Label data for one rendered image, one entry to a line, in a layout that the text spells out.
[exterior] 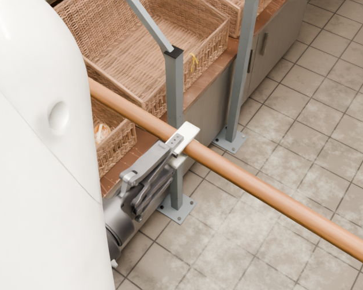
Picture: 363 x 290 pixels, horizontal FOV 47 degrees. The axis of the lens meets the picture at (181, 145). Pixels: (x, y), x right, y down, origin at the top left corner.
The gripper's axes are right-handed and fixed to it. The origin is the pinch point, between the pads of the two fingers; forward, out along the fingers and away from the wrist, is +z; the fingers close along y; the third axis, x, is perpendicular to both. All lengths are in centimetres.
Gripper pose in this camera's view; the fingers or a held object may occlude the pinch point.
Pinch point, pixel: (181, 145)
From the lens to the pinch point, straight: 72.8
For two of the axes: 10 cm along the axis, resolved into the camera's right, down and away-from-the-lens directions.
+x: 8.0, 4.8, -3.5
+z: 6.0, -6.5, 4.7
